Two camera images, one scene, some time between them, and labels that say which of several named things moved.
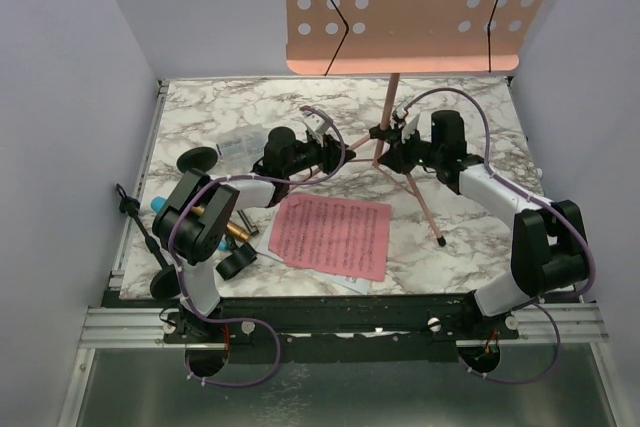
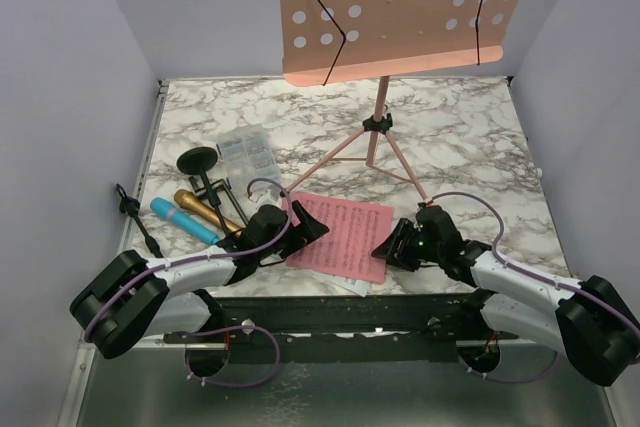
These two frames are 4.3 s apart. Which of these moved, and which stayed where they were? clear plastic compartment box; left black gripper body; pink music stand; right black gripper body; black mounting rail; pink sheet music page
Moved: pink music stand; left black gripper body; right black gripper body
Stayed: pink sheet music page; clear plastic compartment box; black mounting rail
